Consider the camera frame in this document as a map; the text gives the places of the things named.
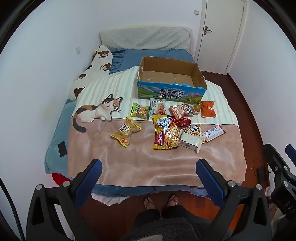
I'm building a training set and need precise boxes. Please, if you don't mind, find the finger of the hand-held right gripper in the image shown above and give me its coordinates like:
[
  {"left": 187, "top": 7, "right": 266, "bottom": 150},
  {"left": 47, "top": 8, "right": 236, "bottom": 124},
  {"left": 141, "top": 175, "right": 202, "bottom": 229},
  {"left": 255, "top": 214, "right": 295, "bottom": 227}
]
[
  {"left": 264, "top": 144, "right": 289, "bottom": 173},
  {"left": 285, "top": 144, "right": 296, "bottom": 163}
]

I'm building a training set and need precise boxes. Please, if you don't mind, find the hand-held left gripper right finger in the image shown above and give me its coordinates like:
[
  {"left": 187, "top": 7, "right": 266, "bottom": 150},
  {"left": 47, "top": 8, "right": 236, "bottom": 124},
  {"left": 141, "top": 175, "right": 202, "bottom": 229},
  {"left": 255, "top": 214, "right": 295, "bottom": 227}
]
[{"left": 196, "top": 159, "right": 271, "bottom": 241}]

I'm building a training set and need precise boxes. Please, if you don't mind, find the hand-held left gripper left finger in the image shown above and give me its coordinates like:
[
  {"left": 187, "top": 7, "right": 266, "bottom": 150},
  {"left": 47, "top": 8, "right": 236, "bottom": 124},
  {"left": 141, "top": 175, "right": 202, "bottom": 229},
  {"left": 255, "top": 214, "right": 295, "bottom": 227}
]
[{"left": 26, "top": 159, "right": 103, "bottom": 241}]

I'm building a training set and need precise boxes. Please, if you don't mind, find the yellow panda snack packet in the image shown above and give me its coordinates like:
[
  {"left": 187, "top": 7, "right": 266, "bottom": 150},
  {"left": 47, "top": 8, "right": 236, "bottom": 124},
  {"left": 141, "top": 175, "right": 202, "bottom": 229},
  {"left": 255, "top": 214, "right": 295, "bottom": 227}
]
[{"left": 184, "top": 124, "right": 202, "bottom": 137}]

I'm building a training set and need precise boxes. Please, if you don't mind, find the dark red snack packet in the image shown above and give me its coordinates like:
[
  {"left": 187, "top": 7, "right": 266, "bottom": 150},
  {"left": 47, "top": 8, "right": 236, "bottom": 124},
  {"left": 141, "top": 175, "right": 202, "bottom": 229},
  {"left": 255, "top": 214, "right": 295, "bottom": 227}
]
[{"left": 177, "top": 117, "right": 191, "bottom": 128}]

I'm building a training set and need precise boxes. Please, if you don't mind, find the blue printed cardboard box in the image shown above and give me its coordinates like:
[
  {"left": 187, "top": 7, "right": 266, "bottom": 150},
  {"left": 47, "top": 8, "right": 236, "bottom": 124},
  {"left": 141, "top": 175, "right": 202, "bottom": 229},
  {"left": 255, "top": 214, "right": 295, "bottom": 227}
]
[{"left": 136, "top": 56, "right": 207, "bottom": 102}]

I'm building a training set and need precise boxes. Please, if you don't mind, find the white cloth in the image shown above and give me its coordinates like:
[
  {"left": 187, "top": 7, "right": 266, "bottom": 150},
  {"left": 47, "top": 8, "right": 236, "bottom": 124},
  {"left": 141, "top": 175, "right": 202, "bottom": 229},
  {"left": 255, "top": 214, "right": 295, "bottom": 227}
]
[{"left": 91, "top": 193, "right": 130, "bottom": 207}]

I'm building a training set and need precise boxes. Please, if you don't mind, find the red object under bed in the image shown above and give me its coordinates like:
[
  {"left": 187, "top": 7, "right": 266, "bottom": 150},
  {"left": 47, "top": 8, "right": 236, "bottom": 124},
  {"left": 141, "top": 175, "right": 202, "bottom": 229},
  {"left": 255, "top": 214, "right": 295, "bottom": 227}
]
[{"left": 51, "top": 173, "right": 72, "bottom": 186}]

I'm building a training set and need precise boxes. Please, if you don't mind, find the person's right foot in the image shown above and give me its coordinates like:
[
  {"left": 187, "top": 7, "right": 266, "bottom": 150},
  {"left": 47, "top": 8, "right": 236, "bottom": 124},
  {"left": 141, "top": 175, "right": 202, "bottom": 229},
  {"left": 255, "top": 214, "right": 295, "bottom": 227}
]
[{"left": 165, "top": 194, "right": 179, "bottom": 207}]

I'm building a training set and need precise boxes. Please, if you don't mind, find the person's foot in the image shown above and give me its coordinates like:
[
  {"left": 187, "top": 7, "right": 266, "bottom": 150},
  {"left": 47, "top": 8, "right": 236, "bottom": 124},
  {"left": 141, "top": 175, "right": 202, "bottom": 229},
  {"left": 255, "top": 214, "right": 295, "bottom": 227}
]
[
  {"left": 165, "top": 194, "right": 179, "bottom": 207},
  {"left": 143, "top": 197, "right": 155, "bottom": 210}
]

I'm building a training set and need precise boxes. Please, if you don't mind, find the black phone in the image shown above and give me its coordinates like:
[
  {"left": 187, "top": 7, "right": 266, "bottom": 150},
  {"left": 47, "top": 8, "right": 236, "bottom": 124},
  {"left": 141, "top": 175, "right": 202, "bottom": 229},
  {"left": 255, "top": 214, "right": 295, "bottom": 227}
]
[{"left": 58, "top": 142, "right": 67, "bottom": 158}]

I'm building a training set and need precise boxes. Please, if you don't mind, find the cat print blanket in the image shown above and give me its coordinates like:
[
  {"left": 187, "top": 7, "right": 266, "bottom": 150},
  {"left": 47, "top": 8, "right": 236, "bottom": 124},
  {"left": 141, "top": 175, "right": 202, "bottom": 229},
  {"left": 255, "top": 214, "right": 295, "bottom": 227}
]
[{"left": 67, "top": 65, "right": 247, "bottom": 188}]

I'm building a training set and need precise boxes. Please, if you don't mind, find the white wrapped snack packet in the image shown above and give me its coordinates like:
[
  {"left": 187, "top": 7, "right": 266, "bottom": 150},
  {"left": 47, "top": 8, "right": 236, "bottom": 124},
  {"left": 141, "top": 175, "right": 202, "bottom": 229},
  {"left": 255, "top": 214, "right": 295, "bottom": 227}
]
[{"left": 179, "top": 130, "right": 204, "bottom": 154}]

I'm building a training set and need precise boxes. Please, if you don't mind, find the red white flat packet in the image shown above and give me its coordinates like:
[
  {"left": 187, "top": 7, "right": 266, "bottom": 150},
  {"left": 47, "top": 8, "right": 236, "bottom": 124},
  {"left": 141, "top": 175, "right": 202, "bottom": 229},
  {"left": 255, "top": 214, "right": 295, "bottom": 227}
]
[{"left": 202, "top": 125, "right": 226, "bottom": 144}]

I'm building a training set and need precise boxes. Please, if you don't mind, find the clear noodle snack packet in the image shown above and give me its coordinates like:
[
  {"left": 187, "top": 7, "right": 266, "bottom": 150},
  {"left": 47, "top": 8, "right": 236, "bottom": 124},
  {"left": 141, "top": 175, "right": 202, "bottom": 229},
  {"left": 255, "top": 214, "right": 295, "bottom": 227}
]
[{"left": 164, "top": 123, "right": 181, "bottom": 149}]

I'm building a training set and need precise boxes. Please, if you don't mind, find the yellow pastry packet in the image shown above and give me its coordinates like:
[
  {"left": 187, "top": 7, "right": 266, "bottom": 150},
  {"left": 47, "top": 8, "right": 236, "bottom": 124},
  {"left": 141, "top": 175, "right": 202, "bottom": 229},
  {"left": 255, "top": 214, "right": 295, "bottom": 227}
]
[{"left": 110, "top": 116, "right": 142, "bottom": 148}]

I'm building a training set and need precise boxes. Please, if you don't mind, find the person's left foot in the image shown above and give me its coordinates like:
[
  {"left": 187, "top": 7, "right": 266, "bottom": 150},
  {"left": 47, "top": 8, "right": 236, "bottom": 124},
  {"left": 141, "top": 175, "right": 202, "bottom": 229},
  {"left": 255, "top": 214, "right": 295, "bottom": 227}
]
[{"left": 143, "top": 197, "right": 155, "bottom": 210}]

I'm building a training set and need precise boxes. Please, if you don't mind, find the yellow red noodle packet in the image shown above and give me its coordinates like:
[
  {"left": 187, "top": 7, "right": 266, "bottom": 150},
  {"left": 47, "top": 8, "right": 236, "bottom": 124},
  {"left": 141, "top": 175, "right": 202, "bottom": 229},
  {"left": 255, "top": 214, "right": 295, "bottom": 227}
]
[{"left": 151, "top": 114, "right": 177, "bottom": 150}]

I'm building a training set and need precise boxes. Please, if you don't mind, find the plain orange snack packet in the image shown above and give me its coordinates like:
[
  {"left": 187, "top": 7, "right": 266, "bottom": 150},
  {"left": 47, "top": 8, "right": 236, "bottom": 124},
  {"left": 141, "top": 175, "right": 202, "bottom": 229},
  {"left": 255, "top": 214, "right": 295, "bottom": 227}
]
[{"left": 200, "top": 100, "right": 216, "bottom": 118}]

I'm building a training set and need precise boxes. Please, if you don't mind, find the orange panda snack packet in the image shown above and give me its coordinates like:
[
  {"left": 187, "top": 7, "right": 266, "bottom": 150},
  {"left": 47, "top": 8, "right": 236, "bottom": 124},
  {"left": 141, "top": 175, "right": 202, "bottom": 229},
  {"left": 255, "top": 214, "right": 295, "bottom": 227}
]
[{"left": 169, "top": 103, "right": 195, "bottom": 120}]

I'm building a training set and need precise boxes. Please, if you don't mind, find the green snack packet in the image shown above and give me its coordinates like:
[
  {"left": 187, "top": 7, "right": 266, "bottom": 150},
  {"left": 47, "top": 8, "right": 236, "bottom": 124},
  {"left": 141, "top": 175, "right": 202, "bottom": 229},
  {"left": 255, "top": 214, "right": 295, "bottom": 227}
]
[{"left": 129, "top": 102, "right": 150, "bottom": 120}]

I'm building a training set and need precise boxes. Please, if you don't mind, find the white dog print snack packet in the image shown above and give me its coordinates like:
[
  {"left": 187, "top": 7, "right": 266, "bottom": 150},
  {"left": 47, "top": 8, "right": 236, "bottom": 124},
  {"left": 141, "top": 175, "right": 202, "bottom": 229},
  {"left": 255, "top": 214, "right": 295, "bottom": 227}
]
[{"left": 149, "top": 98, "right": 167, "bottom": 116}]

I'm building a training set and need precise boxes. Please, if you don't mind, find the bear print pillow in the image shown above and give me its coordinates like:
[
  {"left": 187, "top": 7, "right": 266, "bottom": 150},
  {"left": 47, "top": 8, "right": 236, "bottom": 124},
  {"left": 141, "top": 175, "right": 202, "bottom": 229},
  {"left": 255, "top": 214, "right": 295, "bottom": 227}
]
[{"left": 70, "top": 44, "right": 114, "bottom": 101}]

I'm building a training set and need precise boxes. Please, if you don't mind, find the blue frilled pillow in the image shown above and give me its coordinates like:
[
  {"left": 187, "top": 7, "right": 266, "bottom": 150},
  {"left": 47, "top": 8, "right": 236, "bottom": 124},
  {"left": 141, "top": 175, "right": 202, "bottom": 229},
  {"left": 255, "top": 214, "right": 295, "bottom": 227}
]
[{"left": 108, "top": 49, "right": 127, "bottom": 75}]

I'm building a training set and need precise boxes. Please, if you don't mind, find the white door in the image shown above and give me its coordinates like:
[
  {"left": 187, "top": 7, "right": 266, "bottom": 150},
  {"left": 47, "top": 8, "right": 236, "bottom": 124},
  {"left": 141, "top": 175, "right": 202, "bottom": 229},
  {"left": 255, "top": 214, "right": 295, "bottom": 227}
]
[{"left": 194, "top": 0, "right": 245, "bottom": 76}]

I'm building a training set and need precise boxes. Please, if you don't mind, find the grey headboard cushion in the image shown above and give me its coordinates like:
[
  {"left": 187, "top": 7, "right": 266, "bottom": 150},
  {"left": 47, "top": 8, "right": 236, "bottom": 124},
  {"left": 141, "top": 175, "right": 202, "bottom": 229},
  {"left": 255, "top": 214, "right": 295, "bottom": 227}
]
[{"left": 99, "top": 27, "right": 192, "bottom": 51}]

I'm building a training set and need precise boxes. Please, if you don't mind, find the black cable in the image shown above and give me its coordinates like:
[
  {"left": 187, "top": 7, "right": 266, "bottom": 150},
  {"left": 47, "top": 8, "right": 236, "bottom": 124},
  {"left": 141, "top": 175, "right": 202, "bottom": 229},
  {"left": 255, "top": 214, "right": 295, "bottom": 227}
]
[{"left": 0, "top": 178, "right": 26, "bottom": 241}]

